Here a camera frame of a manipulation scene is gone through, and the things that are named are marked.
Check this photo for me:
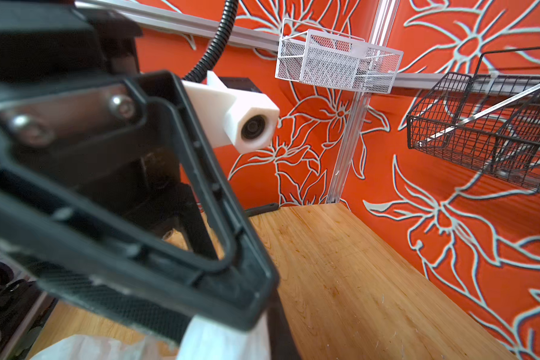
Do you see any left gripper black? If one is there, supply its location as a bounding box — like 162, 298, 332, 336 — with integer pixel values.
0, 0, 199, 253

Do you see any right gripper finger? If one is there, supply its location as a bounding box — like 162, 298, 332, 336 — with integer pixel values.
266, 292, 301, 360

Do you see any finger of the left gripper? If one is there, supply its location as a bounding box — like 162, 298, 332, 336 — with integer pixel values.
0, 72, 279, 343

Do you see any white printed plastic bag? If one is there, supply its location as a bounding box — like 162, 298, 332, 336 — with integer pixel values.
28, 312, 273, 360

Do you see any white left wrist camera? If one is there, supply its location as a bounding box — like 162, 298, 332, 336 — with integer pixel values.
182, 71, 280, 154

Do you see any clear acrylic wall bin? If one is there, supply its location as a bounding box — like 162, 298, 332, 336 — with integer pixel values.
275, 17, 403, 94

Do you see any black wire wall basket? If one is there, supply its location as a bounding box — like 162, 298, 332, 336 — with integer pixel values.
405, 46, 540, 194

